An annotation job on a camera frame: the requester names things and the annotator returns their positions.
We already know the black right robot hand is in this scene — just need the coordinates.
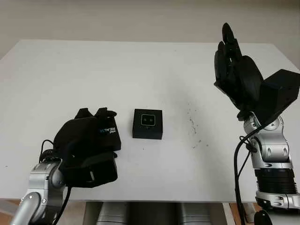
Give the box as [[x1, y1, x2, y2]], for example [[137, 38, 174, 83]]
[[213, 22, 264, 119]]

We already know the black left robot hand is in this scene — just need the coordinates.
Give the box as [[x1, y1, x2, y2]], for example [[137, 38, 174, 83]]
[[52, 107, 119, 165]]

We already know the black RealSense box lid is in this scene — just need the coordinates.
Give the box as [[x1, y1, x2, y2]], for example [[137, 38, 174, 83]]
[[93, 114, 122, 153]]

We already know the small silver depth camera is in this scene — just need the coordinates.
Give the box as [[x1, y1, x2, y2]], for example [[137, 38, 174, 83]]
[[140, 114, 156, 127]]

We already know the black box base foam insert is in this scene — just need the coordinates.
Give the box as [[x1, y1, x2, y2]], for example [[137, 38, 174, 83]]
[[132, 108, 164, 141]]

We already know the grey black robot torso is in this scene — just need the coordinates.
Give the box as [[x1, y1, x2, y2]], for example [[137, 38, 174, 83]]
[[97, 202, 225, 225]]

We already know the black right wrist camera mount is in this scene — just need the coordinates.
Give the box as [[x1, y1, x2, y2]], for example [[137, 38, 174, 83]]
[[256, 69, 300, 125]]

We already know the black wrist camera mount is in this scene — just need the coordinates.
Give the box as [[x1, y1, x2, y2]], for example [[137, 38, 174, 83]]
[[62, 156, 118, 188], [256, 69, 300, 125]]

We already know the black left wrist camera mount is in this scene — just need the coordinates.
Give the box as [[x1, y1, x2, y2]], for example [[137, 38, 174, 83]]
[[62, 156, 118, 188]]

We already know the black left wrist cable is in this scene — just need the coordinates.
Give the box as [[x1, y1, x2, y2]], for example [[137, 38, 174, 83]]
[[38, 140, 72, 211]]

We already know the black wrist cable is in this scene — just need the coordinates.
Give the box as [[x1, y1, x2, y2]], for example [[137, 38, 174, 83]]
[[38, 140, 72, 211], [233, 121, 272, 225]]

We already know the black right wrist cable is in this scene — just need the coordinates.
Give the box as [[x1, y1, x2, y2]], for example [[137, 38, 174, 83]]
[[233, 121, 272, 225]]

